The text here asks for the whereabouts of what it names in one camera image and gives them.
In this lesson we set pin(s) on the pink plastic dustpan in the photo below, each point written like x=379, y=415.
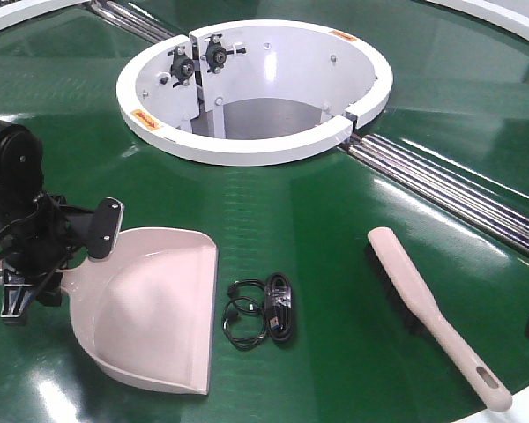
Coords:
x=144, y=314

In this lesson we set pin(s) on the steel rollers seam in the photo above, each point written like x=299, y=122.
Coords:
x=131, y=19
x=469, y=201

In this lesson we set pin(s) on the black bearing mount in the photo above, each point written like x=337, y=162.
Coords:
x=182, y=67
x=216, y=54

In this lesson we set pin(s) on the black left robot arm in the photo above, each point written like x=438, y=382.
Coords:
x=21, y=176

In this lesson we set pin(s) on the white outer rim right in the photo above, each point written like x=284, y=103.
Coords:
x=508, y=19

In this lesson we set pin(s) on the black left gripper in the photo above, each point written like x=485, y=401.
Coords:
x=35, y=247

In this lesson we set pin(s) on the steel rollers right seam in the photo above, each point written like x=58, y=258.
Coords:
x=469, y=201

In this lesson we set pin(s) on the right black bearing mount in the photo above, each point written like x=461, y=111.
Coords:
x=216, y=54

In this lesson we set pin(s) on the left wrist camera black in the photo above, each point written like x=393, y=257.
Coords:
x=104, y=228

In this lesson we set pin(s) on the steel rollers upper left seam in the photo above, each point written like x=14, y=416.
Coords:
x=131, y=19

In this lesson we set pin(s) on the white rim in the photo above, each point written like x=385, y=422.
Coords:
x=19, y=11
x=508, y=19

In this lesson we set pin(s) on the left black bearing mount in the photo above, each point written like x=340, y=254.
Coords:
x=182, y=67

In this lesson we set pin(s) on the white outer rim left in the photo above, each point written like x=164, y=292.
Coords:
x=19, y=11

